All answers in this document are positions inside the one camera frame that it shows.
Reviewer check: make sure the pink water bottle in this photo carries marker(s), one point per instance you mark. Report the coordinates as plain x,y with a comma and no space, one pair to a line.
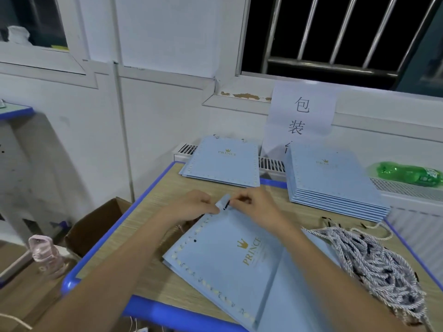
46,256

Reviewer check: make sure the brown cardboard box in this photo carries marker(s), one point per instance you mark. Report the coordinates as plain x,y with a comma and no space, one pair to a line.
93,228

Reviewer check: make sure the person's left hand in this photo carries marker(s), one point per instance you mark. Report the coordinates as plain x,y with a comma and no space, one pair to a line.
190,207

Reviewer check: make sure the metal window grille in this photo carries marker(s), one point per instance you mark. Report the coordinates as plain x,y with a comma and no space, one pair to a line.
325,64

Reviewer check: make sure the white paper sign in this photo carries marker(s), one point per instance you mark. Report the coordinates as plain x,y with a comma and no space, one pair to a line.
299,117

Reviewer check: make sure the small white container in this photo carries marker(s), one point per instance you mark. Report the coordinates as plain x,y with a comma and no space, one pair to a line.
19,36

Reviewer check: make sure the teal framed sliding window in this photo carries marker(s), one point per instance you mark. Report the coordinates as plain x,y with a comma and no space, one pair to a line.
426,65

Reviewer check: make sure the stack of blue paper bags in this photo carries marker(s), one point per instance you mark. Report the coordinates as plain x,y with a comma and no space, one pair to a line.
336,179

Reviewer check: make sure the grey metal desk blue edge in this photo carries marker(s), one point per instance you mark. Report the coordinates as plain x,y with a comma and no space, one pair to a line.
17,176

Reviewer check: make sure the person's right forearm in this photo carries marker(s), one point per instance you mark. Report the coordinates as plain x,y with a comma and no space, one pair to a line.
346,287

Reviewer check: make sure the white framed window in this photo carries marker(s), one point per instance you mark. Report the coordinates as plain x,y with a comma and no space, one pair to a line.
34,31

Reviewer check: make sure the person's right hand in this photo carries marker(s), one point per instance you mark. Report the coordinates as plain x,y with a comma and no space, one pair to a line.
263,207

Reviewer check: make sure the person's left forearm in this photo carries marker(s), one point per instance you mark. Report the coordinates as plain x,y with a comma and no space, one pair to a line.
97,280

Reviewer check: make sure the blue-edged wooden desk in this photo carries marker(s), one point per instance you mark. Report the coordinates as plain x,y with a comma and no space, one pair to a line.
149,280

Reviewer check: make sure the green plastic bottle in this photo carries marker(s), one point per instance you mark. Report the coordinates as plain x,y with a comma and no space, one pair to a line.
408,174

